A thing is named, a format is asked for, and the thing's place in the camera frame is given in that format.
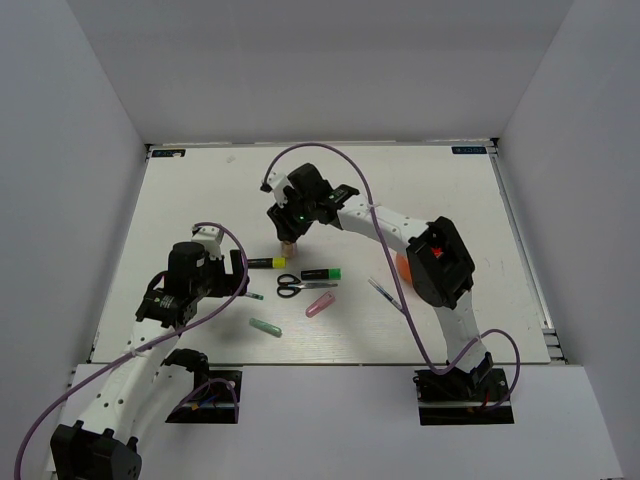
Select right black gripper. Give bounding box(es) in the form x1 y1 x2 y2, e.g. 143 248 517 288
267 189 316 244

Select yellow highlighter marker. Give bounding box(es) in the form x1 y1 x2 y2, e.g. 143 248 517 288
248 257 287 269

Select pink eraser roll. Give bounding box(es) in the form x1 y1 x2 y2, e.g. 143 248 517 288
281 241 297 259

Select green highlighter marker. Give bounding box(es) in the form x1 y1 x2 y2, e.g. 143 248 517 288
300 268 342 281

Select orange round organizer container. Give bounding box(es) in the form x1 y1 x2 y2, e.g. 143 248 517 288
395 253 412 284

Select blue pen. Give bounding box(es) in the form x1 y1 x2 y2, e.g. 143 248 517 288
368 277 403 312

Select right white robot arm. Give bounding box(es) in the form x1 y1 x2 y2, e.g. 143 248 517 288
261 163 493 399

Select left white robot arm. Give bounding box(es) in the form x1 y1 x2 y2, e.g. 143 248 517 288
50 240 248 479

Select green translucent tube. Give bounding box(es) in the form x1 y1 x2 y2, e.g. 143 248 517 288
249 318 282 338

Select pink translucent tube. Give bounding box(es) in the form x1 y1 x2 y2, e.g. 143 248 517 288
305 292 335 318

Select left blue corner label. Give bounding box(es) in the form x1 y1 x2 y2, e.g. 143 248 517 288
151 149 186 158

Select blue corner label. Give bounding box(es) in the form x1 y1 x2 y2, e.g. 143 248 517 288
451 145 487 155
151 149 186 158

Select right blue corner label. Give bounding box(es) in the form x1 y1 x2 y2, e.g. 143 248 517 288
451 145 487 155

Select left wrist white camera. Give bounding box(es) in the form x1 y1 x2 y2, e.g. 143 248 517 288
191 226 224 260

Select wrist white camera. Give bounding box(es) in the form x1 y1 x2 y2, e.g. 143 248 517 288
260 171 292 208
191 226 224 260

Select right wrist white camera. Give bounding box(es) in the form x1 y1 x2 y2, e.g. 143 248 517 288
260 171 292 208

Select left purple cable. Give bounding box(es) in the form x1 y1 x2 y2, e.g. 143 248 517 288
17 221 250 480

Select purple cable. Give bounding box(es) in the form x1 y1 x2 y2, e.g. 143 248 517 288
17 221 250 480
265 143 521 404

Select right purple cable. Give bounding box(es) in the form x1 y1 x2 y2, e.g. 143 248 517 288
265 143 521 404

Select black handled scissors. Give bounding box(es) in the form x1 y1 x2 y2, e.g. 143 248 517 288
276 274 338 299

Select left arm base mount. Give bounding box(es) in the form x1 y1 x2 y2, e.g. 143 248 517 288
166 369 243 425

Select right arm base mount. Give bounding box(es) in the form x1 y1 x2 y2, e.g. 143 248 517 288
413 368 515 426

